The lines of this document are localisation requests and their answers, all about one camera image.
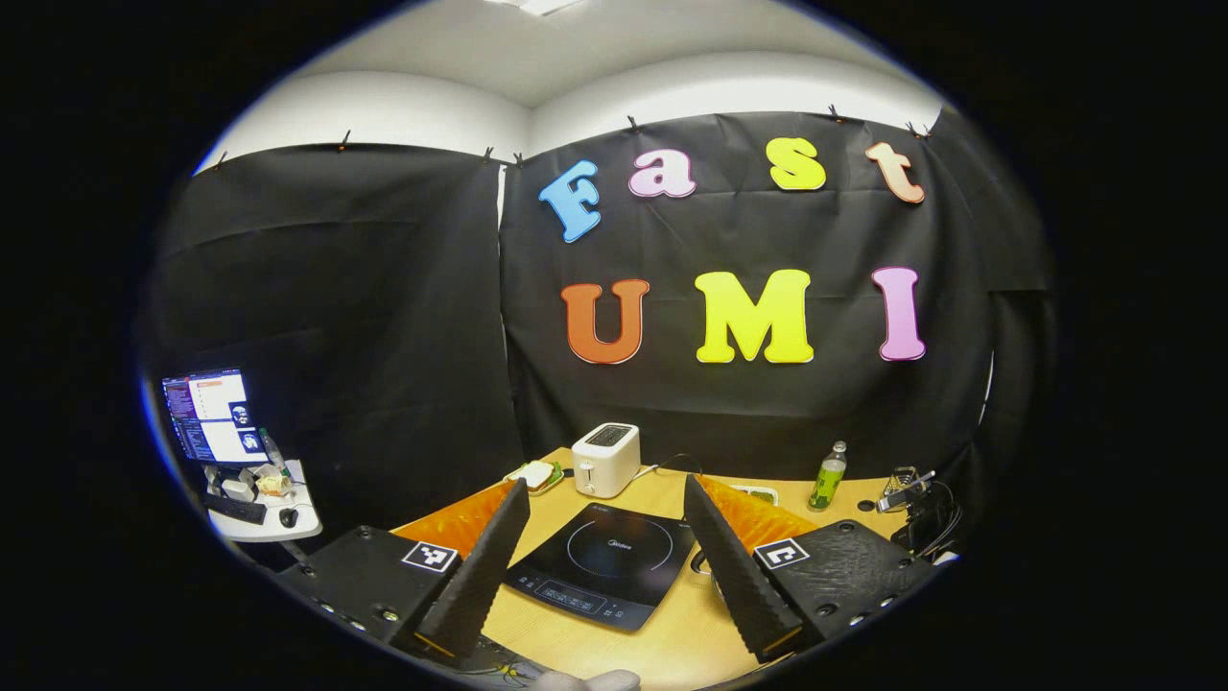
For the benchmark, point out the row of black cloth clips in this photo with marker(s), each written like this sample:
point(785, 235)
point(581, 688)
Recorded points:
point(632, 124)

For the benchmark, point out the small white plate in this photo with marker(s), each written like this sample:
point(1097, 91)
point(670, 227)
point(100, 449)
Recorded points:
point(537, 490)

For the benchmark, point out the white round side table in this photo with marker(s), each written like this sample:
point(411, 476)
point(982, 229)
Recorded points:
point(297, 499)

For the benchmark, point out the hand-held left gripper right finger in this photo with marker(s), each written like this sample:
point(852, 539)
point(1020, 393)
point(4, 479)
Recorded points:
point(734, 576)

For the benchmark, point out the green drink bottle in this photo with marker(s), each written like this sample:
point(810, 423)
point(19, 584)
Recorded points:
point(827, 480)

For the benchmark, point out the black keyboard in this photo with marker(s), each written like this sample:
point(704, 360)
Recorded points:
point(235, 509)

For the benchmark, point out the white toaster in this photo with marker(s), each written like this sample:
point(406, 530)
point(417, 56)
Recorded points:
point(604, 465)

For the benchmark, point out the black induction cooktop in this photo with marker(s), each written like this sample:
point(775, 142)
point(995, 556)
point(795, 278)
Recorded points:
point(604, 566)

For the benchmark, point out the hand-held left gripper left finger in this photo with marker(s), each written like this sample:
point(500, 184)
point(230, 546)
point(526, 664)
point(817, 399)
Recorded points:
point(480, 576)

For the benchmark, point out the computer monitor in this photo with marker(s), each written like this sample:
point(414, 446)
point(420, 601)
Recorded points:
point(216, 417)

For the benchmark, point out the toast sandwich with lettuce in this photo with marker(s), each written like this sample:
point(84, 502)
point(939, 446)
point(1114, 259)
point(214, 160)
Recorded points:
point(535, 473)

